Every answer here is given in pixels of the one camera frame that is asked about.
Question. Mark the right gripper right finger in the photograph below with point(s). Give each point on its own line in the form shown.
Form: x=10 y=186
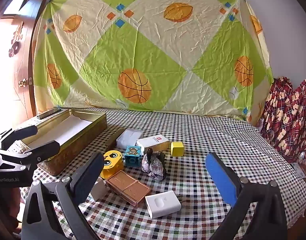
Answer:
x=269 y=219

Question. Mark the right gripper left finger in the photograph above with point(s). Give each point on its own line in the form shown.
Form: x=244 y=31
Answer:
x=40 y=220

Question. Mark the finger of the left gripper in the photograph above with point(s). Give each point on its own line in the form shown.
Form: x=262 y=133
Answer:
x=33 y=156
x=12 y=135

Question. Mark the yellow face toy block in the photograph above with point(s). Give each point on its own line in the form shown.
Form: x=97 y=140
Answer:
x=113 y=163

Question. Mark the copper rectangular tin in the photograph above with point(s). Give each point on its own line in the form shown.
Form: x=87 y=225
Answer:
x=128 y=188

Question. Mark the blue bear toy block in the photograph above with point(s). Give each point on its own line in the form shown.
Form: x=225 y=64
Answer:
x=132 y=156

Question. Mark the clear plastic case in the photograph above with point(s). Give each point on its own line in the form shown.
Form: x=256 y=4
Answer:
x=129 y=138

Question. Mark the black floral hair clip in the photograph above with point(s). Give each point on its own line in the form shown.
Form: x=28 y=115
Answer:
x=153 y=164

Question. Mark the white power adapter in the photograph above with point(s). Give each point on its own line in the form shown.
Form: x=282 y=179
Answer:
x=162 y=204

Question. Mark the white gold carton box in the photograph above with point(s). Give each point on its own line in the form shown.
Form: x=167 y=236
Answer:
x=157 y=143

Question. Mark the yellow cube block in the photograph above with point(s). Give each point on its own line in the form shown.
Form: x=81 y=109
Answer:
x=177 y=149

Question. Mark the small white box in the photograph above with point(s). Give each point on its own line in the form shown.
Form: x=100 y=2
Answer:
x=99 y=190

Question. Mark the gold metal tin tray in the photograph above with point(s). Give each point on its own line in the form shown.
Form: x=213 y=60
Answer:
x=70 y=149

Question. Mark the white paper tray liner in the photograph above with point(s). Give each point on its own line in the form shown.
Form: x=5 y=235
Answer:
x=62 y=132

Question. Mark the brass door knob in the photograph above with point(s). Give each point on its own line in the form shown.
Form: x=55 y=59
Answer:
x=23 y=82

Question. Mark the dark brown flat bar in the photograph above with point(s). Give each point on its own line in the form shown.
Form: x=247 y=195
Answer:
x=111 y=143

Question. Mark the checkered tablecloth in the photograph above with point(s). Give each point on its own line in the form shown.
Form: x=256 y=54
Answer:
x=236 y=143

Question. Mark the red plaid bear fabric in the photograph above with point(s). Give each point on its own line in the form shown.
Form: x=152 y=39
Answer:
x=284 y=118

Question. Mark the wooden door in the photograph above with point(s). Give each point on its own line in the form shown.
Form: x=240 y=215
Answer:
x=21 y=105

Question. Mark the green basketball bedsheet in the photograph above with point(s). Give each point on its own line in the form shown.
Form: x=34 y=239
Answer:
x=204 y=57

